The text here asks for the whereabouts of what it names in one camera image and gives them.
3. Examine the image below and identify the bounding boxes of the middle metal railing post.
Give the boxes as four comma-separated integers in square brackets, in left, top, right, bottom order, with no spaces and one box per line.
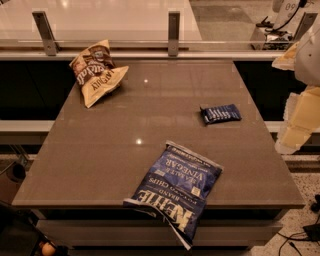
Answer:
[168,11,180,57]

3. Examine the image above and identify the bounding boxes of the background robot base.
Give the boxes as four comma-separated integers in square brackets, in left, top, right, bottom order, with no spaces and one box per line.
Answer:
[250,0,314,50]

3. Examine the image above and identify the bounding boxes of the blue kettle chip bag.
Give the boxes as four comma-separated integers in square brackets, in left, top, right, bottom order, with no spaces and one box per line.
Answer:
[123,141,223,250]

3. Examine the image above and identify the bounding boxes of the horizontal metal rail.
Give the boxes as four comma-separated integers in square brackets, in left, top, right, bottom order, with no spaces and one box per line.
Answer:
[0,50,283,61]

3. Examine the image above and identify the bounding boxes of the black floor cables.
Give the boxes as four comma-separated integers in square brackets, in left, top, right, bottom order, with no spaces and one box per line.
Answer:
[276,194,320,256]

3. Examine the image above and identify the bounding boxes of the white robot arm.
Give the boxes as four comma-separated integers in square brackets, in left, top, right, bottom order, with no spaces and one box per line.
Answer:
[272,24,320,155]

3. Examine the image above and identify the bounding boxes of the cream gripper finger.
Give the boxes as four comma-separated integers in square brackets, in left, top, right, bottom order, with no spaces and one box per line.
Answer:
[275,86,320,155]
[272,42,298,71]

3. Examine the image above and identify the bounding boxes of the small dark blue snack pack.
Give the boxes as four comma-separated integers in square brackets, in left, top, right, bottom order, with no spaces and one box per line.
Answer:
[200,104,242,125]

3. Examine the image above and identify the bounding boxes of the left metal railing post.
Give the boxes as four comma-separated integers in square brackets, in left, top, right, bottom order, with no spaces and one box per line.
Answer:
[32,11,59,56]

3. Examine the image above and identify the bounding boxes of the metal railing post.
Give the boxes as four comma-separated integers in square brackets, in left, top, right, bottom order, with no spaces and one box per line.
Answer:
[293,12,318,42]
[32,11,59,56]
[168,11,180,57]

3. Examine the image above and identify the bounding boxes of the right metal railing post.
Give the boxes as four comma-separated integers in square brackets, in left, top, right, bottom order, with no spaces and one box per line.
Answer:
[293,12,318,42]

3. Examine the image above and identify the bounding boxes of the brown chip bag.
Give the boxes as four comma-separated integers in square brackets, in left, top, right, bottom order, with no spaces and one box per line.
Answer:
[69,40,129,108]

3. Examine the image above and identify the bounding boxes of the orange ball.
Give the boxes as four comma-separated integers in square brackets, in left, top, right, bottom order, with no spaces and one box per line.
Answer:
[41,243,56,256]

